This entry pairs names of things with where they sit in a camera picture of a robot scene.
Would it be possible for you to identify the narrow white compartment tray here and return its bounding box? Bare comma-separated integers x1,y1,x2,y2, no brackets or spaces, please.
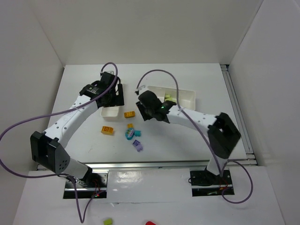
100,82,128,122

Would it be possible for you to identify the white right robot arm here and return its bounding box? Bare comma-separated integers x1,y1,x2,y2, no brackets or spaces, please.
135,90,241,176

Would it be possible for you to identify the pale lime square brick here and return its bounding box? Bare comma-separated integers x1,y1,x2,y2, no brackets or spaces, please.
165,98,177,102

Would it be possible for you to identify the red object at edge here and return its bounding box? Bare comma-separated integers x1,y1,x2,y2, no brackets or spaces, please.
145,221,156,225

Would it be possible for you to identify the purple brick with studs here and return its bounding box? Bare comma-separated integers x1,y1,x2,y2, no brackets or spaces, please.
132,140,143,152

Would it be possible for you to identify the small orange brick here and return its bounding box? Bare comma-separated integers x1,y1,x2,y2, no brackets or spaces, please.
127,123,134,128

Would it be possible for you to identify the aluminium rail right side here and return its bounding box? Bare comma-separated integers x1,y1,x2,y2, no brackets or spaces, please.
220,64,257,164

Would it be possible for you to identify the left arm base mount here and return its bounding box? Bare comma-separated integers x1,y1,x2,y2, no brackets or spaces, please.
63,170,108,199

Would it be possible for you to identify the teal printed oval brick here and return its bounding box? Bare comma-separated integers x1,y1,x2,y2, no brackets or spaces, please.
125,127,135,140

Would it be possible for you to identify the wide white compartment tray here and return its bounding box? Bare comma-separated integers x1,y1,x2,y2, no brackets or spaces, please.
146,85,196,111

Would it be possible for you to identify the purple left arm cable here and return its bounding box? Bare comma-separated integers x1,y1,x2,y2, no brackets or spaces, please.
0,62,119,224

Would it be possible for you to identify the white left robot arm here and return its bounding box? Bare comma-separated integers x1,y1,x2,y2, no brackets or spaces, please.
30,72,124,187

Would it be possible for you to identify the aluminium rail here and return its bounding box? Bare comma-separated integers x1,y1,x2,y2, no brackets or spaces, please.
36,159,257,171
220,64,257,164

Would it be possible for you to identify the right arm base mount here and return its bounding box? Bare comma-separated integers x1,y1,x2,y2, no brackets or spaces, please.
188,170,234,197

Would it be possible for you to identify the orange two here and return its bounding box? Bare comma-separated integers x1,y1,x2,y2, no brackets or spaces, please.
124,111,135,119

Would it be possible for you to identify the orange curved brick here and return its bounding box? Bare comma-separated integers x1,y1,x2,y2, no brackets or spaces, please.
101,126,114,135

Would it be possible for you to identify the small teal brick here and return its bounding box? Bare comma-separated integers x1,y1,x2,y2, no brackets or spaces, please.
135,130,141,136

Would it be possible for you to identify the aluminium rail front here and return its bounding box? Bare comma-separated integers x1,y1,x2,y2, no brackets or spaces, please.
36,159,257,171

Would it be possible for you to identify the lime brick on foreground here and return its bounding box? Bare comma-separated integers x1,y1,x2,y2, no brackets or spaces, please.
103,218,113,225

